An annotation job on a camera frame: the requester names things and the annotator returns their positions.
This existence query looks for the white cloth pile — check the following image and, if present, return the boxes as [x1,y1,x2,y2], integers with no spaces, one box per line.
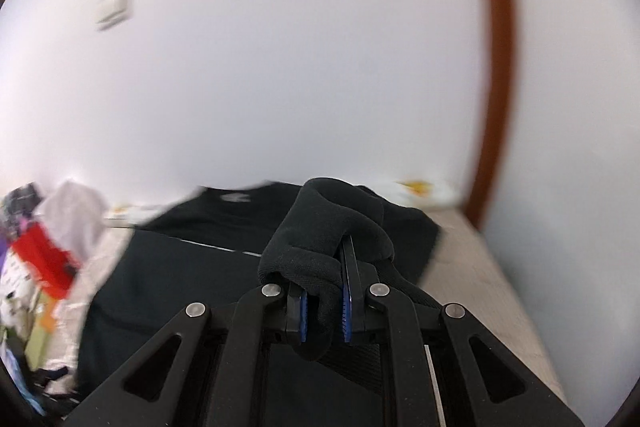
[39,179,132,273]

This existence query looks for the red box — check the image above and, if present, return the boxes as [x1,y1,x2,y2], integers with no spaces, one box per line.
[11,227,81,300]

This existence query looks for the white rolled mat yellow print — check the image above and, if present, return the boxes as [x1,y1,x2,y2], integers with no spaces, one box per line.
[106,179,463,228]

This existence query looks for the brown wooden door frame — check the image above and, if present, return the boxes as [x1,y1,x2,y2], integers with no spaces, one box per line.
[460,0,518,230]

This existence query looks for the purple plush toy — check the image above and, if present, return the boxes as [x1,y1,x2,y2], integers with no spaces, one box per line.
[0,229,16,268]

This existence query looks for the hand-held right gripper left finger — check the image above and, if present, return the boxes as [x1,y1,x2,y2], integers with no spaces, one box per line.
[62,283,312,427]

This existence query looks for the dark printed cloth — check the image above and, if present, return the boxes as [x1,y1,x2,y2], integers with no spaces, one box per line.
[1,183,45,238]

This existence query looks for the white wall switch plate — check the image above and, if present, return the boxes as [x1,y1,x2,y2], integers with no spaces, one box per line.
[94,0,136,32]

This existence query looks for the black shirt with white print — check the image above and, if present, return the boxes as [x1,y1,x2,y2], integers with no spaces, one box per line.
[75,181,311,427]

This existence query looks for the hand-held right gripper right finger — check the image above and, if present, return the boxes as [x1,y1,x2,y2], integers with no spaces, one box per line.
[339,236,587,427]

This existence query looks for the black fleece garment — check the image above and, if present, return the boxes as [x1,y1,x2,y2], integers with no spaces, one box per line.
[257,177,443,395]

